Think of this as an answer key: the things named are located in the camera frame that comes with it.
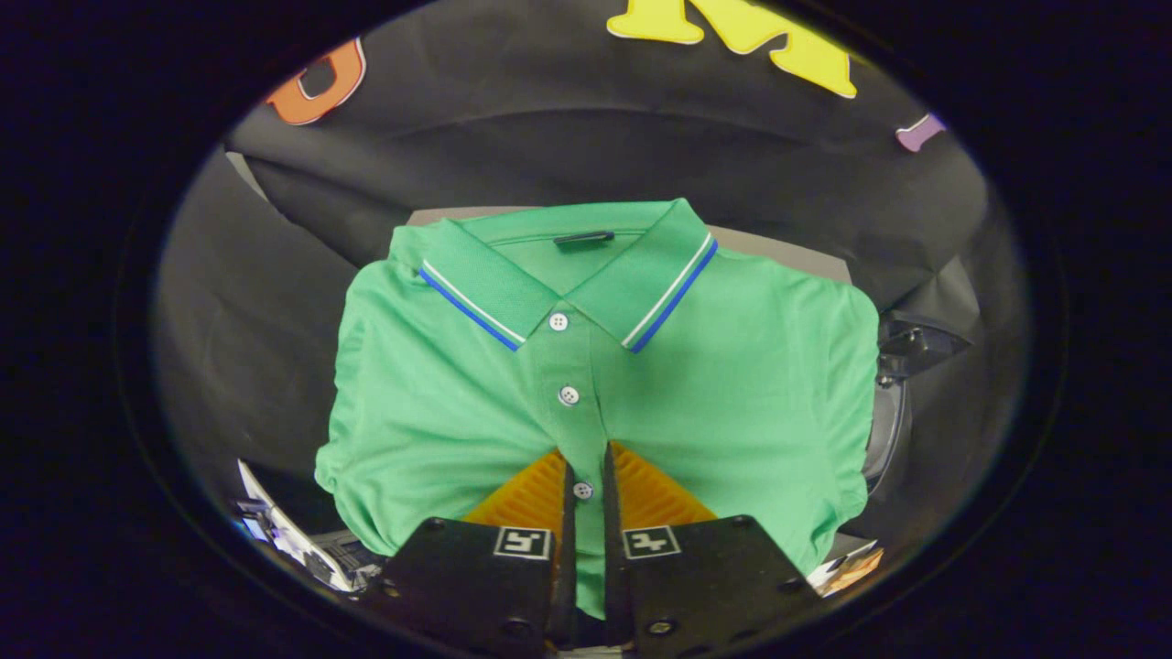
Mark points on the orange and white object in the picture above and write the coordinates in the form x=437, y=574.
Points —
x=847, y=572

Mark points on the dark washing machine lid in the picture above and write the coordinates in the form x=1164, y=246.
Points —
x=916, y=350

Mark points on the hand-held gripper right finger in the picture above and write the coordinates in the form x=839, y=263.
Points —
x=714, y=586

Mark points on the grey cabinet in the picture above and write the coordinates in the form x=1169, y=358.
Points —
x=787, y=258

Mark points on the black backdrop cloth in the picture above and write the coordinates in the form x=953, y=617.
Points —
x=568, y=146

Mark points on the green polo shirt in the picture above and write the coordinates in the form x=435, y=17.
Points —
x=732, y=394

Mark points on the white printed papers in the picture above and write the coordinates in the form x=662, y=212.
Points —
x=293, y=535

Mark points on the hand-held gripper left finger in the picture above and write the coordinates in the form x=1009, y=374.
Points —
x=476, y=586

